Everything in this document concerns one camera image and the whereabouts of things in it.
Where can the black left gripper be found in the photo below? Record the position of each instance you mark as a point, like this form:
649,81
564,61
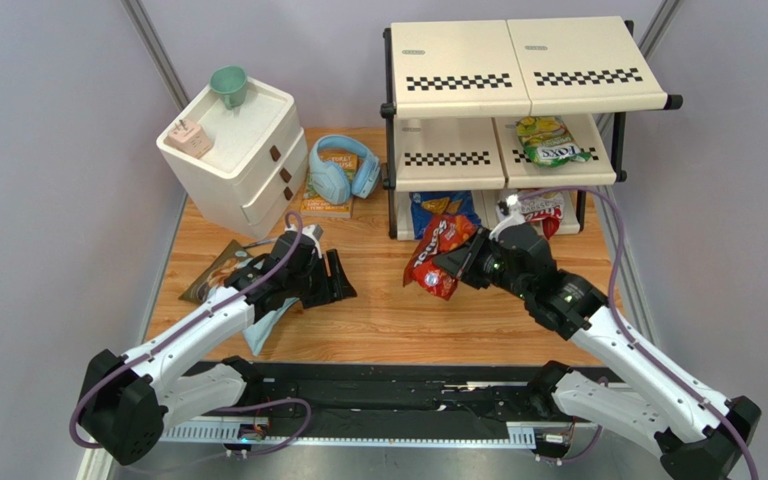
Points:
341,286

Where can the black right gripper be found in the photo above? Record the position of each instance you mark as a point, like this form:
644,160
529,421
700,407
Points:
473,262

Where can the red Doritos chips bag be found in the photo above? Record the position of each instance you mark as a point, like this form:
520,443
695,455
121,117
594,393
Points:
443,234

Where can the blue Doritos chips bag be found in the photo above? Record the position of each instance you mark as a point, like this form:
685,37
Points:
424,205

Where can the light blue snack bag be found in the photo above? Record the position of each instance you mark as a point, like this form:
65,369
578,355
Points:
257,334

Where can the white red Chuba chips bag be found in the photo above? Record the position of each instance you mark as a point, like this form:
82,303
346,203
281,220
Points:
545,211

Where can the green Foxs snack bag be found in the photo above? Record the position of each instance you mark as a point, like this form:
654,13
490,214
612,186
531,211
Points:
548,142

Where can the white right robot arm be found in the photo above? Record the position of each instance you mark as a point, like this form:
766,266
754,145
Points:
694,430

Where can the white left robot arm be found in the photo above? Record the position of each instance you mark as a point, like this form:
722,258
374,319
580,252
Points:
128,401

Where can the cream three-tier shelf rack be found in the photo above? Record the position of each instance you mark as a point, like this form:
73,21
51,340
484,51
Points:
456,90

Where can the purple pen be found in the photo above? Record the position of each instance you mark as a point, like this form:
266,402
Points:
260,243

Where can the orange green book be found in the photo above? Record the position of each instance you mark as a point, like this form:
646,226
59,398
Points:
313,204

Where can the light blue headphones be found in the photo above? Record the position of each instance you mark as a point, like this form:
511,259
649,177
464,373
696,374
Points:
330,180

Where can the brown snack bag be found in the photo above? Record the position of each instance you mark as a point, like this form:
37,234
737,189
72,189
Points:
233,257

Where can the white three-drawer cabinet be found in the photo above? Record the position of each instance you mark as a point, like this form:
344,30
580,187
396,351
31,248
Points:
256,165

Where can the pink power adapter cube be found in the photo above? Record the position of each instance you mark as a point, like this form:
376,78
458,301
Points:
189,137

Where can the green plastic cup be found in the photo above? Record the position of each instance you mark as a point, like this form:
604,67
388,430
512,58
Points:
230,84

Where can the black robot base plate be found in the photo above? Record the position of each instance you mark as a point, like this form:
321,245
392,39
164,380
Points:
401,401

